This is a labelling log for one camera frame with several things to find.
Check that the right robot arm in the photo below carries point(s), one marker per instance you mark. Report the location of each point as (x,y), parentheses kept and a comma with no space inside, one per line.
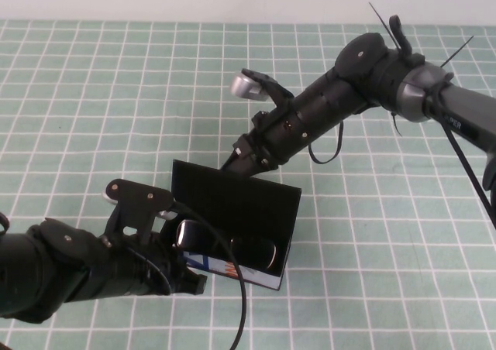
(368,59)

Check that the green white checked tablecloth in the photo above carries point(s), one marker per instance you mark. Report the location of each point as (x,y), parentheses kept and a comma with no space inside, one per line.
(77,94)

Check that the right camera mount bracket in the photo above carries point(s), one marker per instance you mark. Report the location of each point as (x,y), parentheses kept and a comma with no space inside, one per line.
(281,96)

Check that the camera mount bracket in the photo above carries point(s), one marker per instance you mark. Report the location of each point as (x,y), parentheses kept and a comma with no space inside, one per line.
(135,201)
(281,96)

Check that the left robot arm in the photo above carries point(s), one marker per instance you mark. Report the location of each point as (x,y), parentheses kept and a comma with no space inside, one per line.
(38,265)

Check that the black framed glasses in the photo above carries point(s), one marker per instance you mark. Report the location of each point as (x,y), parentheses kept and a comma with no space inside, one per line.
(255,251)

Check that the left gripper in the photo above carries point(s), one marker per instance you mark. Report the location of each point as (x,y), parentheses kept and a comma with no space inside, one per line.
(131,272)

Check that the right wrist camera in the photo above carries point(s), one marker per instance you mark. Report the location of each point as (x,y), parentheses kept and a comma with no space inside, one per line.
(242,86)

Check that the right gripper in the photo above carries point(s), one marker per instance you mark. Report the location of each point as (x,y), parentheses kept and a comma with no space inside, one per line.
(283,137)

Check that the left camera mount bracket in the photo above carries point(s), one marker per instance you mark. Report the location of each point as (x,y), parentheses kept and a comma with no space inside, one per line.
(135,201)

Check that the black zip tie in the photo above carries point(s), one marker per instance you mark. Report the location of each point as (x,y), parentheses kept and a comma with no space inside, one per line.
(457,52)
(395,123)
(383,25)

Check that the black printed glasses case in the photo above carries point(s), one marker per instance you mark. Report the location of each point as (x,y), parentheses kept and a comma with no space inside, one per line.
(240,203)

